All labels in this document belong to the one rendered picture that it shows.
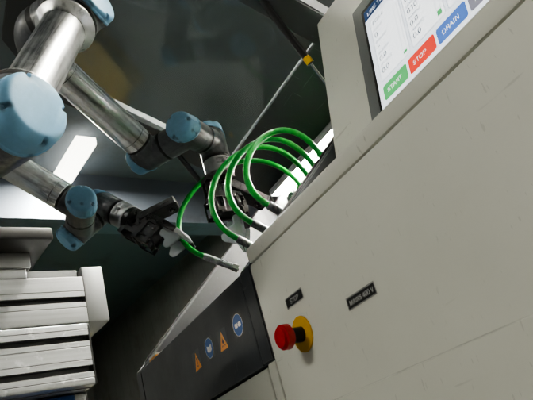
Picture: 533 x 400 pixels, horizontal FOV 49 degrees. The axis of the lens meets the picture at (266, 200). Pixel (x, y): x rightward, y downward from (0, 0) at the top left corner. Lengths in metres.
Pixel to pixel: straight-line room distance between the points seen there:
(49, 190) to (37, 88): 0.62
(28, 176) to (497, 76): 1.21
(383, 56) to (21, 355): 0.79
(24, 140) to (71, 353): 0.31
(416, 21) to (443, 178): 0.51
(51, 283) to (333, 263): 0.42
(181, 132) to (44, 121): 0.55
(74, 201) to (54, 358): 0.67
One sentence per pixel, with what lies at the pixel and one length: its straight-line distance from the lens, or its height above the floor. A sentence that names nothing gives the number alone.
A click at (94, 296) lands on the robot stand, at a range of 0.94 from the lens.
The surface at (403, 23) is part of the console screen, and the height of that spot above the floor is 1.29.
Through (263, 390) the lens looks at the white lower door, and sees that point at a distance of 0.99.
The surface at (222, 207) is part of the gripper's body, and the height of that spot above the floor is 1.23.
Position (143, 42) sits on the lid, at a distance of 1.70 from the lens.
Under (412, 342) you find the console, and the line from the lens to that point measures 0.69.
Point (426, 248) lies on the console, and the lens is 0.66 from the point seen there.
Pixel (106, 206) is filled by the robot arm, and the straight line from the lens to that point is 1.65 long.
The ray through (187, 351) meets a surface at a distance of 1.26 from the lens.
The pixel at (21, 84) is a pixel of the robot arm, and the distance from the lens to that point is 0.93.
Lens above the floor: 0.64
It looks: 24 degrees up
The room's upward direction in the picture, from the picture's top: 17 degrees counter-clockwise
